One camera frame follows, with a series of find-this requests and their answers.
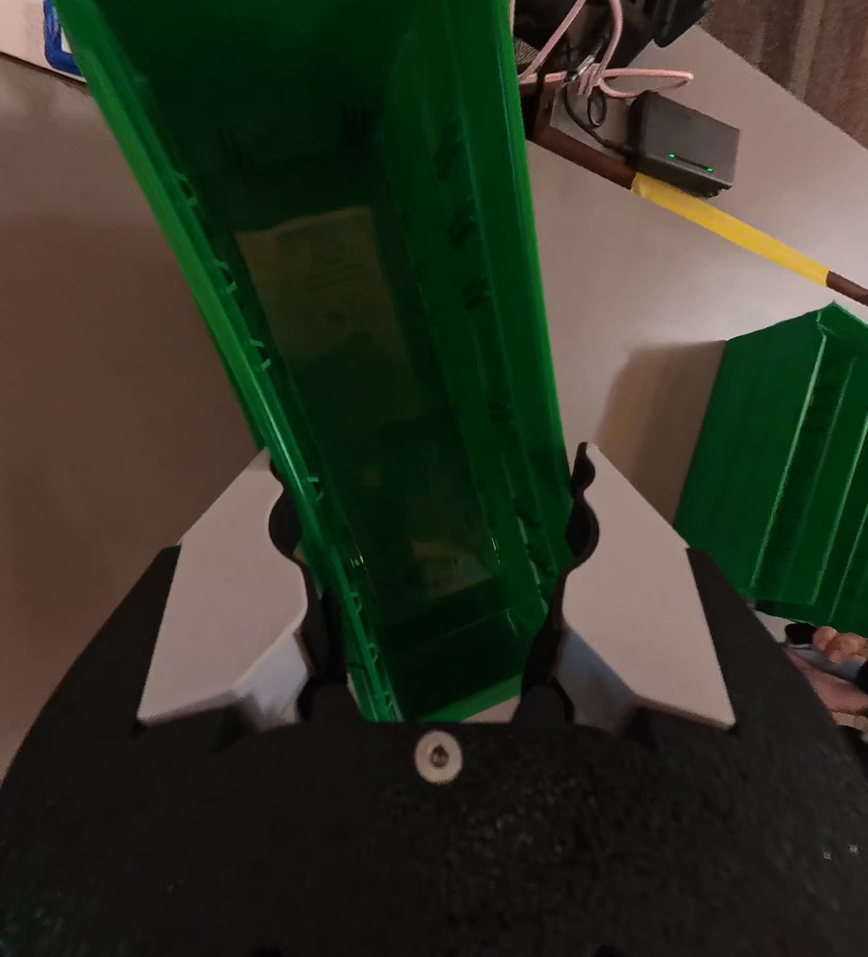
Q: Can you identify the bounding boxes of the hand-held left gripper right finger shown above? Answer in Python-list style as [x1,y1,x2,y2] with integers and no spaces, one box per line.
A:
[521,441,737,732]

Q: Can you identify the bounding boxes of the pink cable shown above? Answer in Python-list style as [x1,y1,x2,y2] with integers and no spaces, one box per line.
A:
[516,0,696,102]

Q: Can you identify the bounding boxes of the black charger box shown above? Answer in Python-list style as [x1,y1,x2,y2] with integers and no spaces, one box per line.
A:
[626,90,741,199]

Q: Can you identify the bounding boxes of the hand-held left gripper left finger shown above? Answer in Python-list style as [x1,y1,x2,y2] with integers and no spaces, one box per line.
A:
[137,449,348,730]

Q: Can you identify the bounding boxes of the person's right hand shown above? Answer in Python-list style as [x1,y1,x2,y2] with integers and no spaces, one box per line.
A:
[785,627,868,716]

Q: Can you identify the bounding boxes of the small blue case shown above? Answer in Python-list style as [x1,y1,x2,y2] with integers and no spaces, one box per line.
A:
[42,0,82,77]

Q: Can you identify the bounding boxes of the white document stand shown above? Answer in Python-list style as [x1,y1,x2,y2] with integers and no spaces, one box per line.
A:
[0,0,83,79]

